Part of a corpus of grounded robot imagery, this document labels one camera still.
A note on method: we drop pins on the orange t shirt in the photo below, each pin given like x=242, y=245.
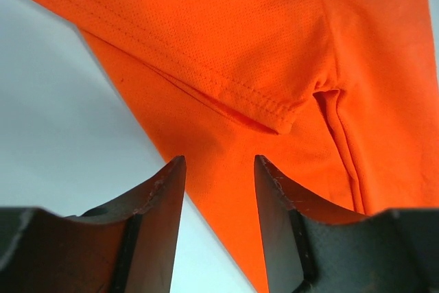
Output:
x=342, y=95

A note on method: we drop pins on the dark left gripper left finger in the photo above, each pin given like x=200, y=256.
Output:
x=127, y=244

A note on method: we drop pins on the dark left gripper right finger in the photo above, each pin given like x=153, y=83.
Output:
x=313, y=245

